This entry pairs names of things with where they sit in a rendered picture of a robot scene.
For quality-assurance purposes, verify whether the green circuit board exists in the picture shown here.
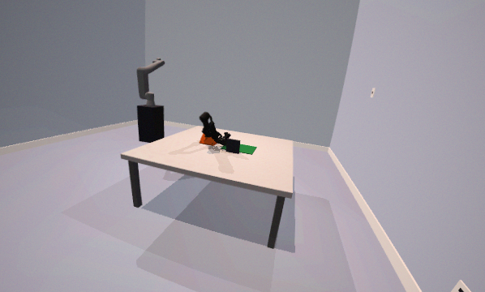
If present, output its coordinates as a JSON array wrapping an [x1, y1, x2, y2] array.
[[221, 144, 257, 155]]

